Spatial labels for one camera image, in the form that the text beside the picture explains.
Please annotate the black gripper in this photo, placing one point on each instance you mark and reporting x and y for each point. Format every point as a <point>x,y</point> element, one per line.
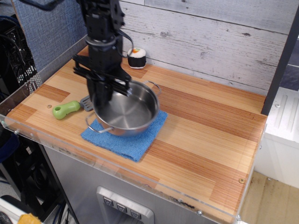
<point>103,65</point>

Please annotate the stainless steel pot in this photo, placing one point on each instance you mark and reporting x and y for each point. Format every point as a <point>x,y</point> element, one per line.
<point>127,116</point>

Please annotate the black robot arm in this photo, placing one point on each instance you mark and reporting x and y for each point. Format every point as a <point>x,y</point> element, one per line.
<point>103,20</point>

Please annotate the blue cloth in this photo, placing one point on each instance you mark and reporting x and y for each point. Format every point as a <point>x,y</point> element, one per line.
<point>132,148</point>

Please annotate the plush sushi roll toy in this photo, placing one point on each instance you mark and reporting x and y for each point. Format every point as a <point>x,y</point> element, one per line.
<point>136,58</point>

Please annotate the black crate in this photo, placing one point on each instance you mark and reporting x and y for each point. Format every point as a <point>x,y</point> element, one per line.
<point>16,62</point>

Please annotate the clear acrylic guard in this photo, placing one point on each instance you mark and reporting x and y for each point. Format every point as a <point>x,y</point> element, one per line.
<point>196,170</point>

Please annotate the silver dispenser panel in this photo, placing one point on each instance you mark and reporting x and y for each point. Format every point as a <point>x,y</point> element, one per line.
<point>117,209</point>

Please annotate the white cabinet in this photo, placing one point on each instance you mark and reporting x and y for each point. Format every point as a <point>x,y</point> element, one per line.
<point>278,156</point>

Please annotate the green handled grey spatula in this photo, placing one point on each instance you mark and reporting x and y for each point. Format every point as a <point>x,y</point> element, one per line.
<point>61,111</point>

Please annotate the dark grey right post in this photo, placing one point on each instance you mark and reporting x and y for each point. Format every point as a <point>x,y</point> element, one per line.
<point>282,64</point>

